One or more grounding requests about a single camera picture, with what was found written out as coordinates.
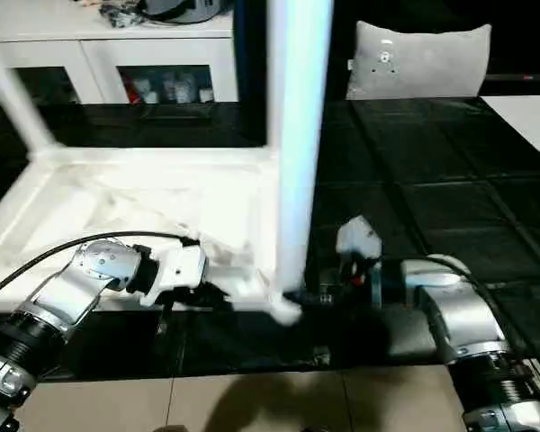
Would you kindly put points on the white plastic table top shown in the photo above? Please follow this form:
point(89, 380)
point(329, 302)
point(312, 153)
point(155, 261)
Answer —
point(117, 189)

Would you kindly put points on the white plastic table leg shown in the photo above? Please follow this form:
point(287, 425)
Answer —
point(299, 135)
point(13, 90)
point(271, 126)

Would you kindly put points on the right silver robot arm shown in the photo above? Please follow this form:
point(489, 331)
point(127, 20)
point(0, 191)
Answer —
point(459, 315)

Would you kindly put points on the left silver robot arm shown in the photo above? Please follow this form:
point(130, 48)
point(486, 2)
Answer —
point(81, 279)

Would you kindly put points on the black work surface mat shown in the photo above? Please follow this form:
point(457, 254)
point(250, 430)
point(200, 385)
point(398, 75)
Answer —
point(432, 180)

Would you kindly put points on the white cup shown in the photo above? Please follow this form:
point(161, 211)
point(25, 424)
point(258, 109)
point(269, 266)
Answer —
point(205, 95)
point(150, 97)

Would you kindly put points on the red bottle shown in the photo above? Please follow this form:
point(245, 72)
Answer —
point(132, 90)

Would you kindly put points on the grey pillow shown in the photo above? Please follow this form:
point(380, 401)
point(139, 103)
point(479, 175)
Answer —
point(423, 58)

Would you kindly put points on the white flat board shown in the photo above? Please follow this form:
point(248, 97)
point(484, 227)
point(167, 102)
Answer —
point(526, 121)

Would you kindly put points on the white sideboard with glass doors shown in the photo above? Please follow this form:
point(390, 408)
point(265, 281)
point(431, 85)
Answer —
point(94, 49)

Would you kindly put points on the black tangled item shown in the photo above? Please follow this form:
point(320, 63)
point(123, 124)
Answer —
point(121, 13)

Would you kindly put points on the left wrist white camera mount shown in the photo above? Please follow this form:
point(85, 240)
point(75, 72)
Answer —
point(180, 270)

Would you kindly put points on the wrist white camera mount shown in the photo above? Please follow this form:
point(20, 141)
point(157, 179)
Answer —
point(357, 238)
point(180, 270)

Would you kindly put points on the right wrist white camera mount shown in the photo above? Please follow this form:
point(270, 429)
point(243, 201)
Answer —
point(357, 238)

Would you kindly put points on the black rail with red mark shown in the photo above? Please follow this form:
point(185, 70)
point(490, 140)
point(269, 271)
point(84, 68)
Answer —
point(522, 77)

